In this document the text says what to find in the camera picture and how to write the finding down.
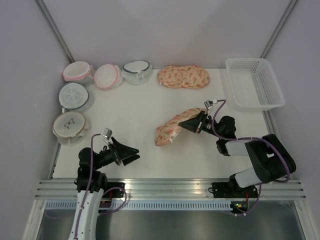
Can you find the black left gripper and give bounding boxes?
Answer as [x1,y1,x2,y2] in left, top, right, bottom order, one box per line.
[93,136,140,170]

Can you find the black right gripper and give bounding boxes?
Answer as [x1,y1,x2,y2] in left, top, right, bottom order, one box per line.
[178,110,223,139]

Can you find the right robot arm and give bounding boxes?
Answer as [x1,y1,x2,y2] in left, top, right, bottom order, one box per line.
[178,110,297,198]

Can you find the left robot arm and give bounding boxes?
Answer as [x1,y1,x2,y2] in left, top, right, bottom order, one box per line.
[68,133,140,240]

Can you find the beige round bag with glasses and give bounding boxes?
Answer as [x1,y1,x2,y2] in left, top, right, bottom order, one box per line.
[52,111,91,147]

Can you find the navy trimmed white mesh bag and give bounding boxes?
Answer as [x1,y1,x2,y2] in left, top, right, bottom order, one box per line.
[121,60,153,86]

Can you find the blue trimmed round laundry bag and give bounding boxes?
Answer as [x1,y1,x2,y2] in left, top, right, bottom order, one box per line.
[58,82,94,113]

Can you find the pink trimmed white mesh bag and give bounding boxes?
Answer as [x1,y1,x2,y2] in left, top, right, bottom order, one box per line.
[94,63,124,90]

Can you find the pink trimmed round laundry bag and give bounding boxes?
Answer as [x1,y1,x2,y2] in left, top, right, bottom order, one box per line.
[62,61,95,85]

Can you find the white plastic basket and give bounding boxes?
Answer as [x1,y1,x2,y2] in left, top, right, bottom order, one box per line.
[225,57,285,111]

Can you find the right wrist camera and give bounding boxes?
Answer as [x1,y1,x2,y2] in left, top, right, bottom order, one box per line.
[204,100,217,111]

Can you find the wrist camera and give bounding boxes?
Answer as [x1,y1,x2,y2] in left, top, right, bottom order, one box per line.
[100,128,113,142]
[204,100,217,111]

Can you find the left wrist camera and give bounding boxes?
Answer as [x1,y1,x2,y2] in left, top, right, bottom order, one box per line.
[100,128,113,142]

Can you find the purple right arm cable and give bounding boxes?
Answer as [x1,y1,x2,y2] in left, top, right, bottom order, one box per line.
[211,99,292,217]

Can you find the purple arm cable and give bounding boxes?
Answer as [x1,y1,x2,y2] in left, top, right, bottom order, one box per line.
[211,99,292,217]
[44,133,128,240]

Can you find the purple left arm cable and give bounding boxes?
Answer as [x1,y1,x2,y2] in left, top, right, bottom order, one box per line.
[44,133,128,240]

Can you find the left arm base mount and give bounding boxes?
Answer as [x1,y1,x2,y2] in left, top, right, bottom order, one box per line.
[102,182,126,201]

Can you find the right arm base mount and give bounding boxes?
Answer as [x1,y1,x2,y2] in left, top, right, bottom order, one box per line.
[211,182,258,199]

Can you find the white slotted cable duct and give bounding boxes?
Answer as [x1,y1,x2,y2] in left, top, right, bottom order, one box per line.
[43,201,232,211]

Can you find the aluminium frame post right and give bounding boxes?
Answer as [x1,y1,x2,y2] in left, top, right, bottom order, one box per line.
[259,0,300,59]

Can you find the aluminium frame post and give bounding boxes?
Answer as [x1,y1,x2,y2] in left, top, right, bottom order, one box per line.
[34,0,75,64]
[259,0,300,59]

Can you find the aluminium frame post left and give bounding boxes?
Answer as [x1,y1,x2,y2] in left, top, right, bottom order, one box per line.
[34,0,75,64]

